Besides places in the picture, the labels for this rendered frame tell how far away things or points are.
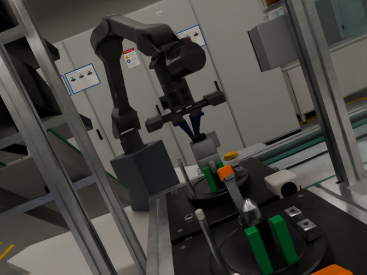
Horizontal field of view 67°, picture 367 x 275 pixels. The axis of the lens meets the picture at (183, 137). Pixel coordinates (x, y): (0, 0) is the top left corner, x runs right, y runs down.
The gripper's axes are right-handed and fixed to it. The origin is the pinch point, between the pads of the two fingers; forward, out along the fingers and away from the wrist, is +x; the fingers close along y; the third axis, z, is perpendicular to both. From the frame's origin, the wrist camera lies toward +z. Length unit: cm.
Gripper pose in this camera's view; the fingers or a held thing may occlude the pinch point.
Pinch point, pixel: (193, 131)
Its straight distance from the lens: 64.8
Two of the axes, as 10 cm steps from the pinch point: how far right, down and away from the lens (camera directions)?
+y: -9.2, 3.8, -0.4
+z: -1.0, -1.5, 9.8
